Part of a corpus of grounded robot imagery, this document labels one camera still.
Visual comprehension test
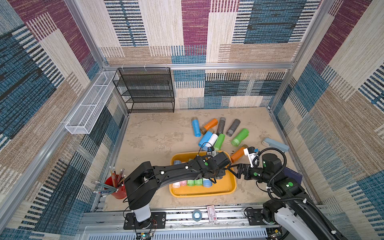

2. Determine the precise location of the small orange roll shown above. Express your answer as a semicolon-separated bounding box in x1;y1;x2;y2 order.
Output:
231;145;248;163

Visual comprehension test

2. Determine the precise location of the white labelled trash bag roll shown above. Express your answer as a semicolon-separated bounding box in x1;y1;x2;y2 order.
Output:
203;179;213;188

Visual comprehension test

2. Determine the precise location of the short green trash bag roll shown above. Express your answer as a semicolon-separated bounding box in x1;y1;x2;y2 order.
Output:
194;179;203;186

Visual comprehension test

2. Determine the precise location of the white blue trash bag roll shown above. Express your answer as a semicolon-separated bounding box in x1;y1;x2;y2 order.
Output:
172;160;182;189

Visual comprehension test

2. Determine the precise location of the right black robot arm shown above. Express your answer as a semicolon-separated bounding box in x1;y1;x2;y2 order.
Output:
227;148;346;240

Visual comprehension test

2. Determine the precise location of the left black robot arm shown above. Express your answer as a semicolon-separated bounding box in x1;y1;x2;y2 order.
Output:
124;152;231;211

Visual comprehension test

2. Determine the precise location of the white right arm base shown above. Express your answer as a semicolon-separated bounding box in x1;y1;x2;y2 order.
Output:
245;199;319;240

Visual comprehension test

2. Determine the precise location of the yellow plastic storage tray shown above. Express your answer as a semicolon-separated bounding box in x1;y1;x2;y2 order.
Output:
169;152;237;198

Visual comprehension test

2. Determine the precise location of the green roll beside white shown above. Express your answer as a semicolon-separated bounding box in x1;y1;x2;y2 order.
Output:
214;134;225;151

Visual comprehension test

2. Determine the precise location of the white blue-end trash bag roll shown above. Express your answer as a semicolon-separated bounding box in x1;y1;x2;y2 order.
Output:
203;134;218;151

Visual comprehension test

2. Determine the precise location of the light blue trash bag roll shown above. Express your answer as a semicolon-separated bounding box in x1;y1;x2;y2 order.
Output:
199;131;214;147

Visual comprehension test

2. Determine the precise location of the grey trash bag roll right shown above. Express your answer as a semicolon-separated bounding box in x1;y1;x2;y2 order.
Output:
226;119;241;137

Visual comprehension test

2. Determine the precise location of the grey trash bag roll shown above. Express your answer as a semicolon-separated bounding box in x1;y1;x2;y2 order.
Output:
217;117;226;136
226;119;241;137

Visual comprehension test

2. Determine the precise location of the orange trash bag roll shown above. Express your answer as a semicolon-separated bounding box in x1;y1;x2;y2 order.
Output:
200;119;218;135

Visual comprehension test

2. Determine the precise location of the dark blue notebook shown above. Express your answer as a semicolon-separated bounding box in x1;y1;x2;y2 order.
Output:
284;168;303;185

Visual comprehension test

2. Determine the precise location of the light blue stapler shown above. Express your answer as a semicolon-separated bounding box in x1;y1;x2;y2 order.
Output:
262;138;290;153

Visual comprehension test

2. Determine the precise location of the white red label card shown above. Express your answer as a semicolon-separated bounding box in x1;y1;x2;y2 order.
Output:
207;205;217;222

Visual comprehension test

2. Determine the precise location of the red pen cup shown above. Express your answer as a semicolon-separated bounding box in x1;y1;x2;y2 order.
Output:
91;166;127;199

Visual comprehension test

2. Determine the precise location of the black mesh shelf rack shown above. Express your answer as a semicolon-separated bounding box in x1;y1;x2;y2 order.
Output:
113;67;175;114

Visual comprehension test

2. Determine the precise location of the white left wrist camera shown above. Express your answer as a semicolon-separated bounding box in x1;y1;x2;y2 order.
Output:
207;148;217;157

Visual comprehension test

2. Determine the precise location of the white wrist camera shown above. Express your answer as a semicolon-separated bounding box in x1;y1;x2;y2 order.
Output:
207;148;217;157
244;147;260;168

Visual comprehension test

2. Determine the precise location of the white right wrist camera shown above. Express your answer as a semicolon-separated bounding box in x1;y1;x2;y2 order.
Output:
244;147;260;168

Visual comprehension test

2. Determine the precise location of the tape roll on rail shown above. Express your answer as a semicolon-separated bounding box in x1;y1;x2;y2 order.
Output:
192;209;203;222

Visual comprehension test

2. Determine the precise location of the white wire mesh basket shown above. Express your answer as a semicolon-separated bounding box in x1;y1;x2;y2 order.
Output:
66;72;115;135

